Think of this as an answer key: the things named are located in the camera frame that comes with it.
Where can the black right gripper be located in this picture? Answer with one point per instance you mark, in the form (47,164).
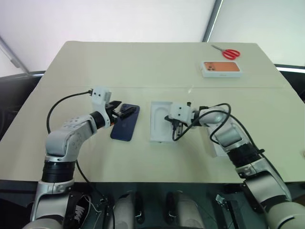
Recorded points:
(175,122)

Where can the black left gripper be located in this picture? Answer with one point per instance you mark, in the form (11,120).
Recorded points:
(111,112)

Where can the dark blue smartphone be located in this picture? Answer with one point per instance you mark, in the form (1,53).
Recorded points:
(124,130)

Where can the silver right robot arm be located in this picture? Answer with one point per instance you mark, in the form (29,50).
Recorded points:
(238,137)

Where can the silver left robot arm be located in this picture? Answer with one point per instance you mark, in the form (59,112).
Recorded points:
(66,137)

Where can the white phone box base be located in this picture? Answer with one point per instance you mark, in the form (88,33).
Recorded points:
(159,124)

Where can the white box with orange print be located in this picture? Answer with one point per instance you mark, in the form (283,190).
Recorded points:
(221,69)

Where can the white rounded leg cover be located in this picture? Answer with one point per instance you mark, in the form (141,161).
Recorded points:
(189,212)
(124,211)

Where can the black sneaker with white laces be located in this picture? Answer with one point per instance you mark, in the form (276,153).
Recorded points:
(79,211)

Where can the dark sofa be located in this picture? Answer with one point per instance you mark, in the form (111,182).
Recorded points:
(14,95)

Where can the dark furniture with white strip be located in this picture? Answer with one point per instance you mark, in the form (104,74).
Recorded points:
(294,78)

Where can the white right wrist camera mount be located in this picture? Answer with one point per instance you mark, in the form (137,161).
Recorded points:
(179,111)

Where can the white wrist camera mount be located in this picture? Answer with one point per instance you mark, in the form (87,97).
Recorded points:
(179,111)
(100,95)

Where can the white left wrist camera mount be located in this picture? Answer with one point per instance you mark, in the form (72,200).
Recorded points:
(100,95)

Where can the grey metal window frame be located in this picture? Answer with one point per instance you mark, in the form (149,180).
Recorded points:
(212,19)

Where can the grey metal rail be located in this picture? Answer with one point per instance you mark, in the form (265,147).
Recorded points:
(13,56)

